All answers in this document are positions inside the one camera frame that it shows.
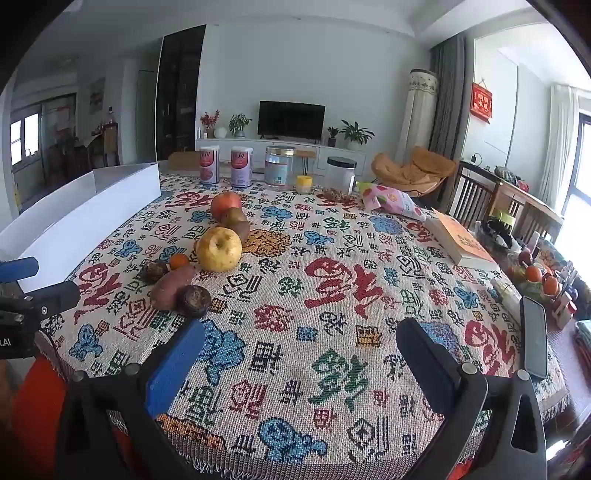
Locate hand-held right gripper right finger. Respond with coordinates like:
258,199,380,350
396,317,549,480

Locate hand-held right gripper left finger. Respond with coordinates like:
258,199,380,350
55,318,207,480

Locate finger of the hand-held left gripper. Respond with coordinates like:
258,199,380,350
0,257,40,284
0,280,82,324

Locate white cardboard box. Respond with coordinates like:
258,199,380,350
0,162,162,294

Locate reddish sweet potato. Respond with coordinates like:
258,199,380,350
150,264,198,311

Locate yellow apple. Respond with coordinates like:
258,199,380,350
195,226,243,272

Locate red cloth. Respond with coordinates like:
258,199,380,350
11,356,70,467

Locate black phone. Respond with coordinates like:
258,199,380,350
519,296,549,380

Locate orange book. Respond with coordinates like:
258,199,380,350
424,208,501,271

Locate printed tablecloth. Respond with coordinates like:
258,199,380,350
34,173,571,477

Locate bowl of oranges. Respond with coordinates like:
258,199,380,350
508,249,565,303

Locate dining table with chairs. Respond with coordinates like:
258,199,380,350
48,122,122,172

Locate red apple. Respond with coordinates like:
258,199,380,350
211,191,243,220

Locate pink snack bag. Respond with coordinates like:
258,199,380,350
356,181,427,221

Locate wooden chair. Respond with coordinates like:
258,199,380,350
447,161,504,227

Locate brown cardboard box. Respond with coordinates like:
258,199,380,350
167,150,202,171

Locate orange lounge chair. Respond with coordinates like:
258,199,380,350
371,147,458,198

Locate pink canister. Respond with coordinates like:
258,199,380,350
199,146,219,185
230,146,253,188

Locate wooden side table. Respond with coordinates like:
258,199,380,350
459,159,565,232

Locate clear jar black lid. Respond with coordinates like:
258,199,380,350
326,157,358,195

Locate clear jar gold lid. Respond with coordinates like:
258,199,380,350
264,146,296,191

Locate dark glass cabinet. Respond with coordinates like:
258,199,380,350
155,24,207,161

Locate wooden bench stool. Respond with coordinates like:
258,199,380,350
294,148,321,177

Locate green potted plant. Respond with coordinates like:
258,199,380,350
228,113,253,138

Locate large leafy potted plant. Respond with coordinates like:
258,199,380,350
339,120,376,149

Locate covered standing air conditioner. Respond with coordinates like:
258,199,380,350
396,69,440,160

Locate white curtain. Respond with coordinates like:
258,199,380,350
538,83,583,213

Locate black television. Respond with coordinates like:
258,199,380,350
257,100,326,141

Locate grey curtain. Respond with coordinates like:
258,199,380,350
429,34,468,160

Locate wall painting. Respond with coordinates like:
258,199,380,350
89,78,106,115

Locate red wall hanging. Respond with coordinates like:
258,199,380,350
469,81,494,124

